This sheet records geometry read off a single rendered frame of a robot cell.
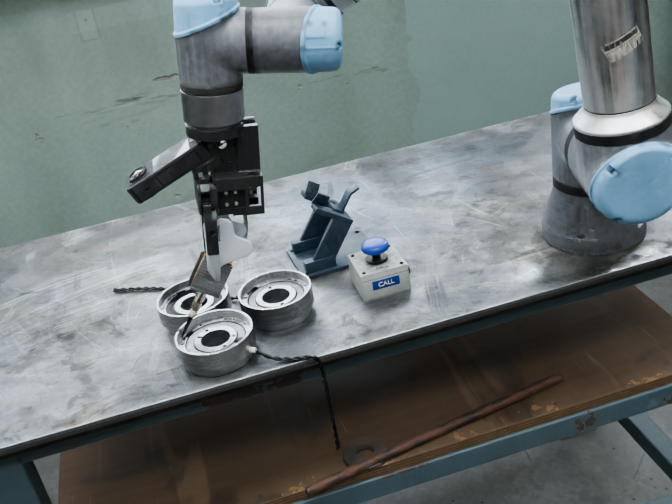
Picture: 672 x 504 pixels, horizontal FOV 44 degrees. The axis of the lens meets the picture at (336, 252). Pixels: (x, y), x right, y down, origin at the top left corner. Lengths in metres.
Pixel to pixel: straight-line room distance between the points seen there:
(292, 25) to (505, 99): 2.14
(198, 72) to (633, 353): 0.87
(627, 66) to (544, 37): 2.04
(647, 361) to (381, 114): 1.66
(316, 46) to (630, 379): 0.77
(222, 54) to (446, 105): 2.05
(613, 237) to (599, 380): 0.28
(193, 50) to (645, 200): 0.57
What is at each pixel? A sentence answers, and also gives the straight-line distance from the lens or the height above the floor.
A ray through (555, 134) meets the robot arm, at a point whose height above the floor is 0.97.
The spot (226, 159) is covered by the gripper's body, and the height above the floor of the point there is 1.06.
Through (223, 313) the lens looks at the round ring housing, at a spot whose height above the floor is 0.84.
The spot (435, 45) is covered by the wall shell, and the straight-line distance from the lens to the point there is 2.89.
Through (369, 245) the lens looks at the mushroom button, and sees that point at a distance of 1.17.
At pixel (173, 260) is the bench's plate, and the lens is 1.40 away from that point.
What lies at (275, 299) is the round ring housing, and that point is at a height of 0.81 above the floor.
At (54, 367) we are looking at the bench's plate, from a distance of 1.23.
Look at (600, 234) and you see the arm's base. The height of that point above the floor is 0.83.
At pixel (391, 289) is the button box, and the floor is 0.81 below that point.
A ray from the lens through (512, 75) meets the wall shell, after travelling 3.04.
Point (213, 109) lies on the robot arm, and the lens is 0.99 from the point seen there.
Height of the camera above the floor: 1.44
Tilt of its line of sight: 29 degrees down
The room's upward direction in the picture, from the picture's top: 10 degrees counter-clockwise
